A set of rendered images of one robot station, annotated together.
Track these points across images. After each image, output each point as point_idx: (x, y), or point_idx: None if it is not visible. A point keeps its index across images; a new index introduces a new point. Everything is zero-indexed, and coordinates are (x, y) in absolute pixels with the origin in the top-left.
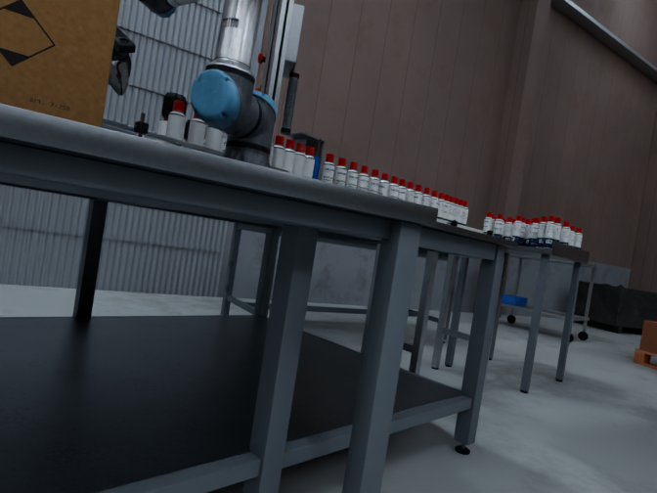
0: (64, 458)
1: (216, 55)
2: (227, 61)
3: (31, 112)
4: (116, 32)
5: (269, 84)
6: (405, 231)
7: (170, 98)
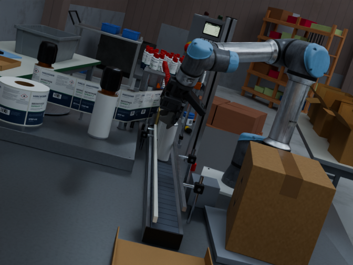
0: None
1: (281, 141)
2: (288, 146)
3: None
4: (196, 98)
5: (216, 89)
6: None
7: (118, 77)
